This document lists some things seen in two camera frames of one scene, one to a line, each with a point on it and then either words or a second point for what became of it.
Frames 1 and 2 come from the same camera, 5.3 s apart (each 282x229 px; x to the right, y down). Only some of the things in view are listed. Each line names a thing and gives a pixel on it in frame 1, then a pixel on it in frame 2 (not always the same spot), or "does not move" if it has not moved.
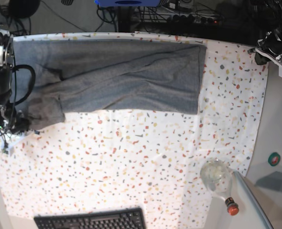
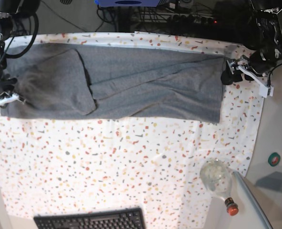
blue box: (127, 3) does not move
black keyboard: (130, 218) does not move
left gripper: (21, 124) to (0, 92)
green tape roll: (274, 158) does not move
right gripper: (271, 48) to (236, 69)
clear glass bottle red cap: (216, 175) does not move
